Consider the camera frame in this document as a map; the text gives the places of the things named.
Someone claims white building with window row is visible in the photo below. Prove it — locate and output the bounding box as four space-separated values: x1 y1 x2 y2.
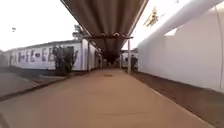
4 38 103 72

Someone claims brown concrete path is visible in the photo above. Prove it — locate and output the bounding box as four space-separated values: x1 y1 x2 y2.
0 68 215 128

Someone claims tree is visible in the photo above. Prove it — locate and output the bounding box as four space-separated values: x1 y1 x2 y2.
71 23 89 42

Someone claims walkway canopy with posts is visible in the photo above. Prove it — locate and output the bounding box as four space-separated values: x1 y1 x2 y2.
59 0 150 75

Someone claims dark bush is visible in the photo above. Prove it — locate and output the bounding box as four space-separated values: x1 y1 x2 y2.
52 45 79 76

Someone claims plain white building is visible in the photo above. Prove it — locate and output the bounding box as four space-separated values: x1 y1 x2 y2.
136 0 224 95

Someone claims concrete kerb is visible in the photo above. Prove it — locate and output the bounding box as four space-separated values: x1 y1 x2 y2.
0 75 73 103

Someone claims grey paved ground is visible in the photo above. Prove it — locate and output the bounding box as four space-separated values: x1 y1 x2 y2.
0 71 68 99

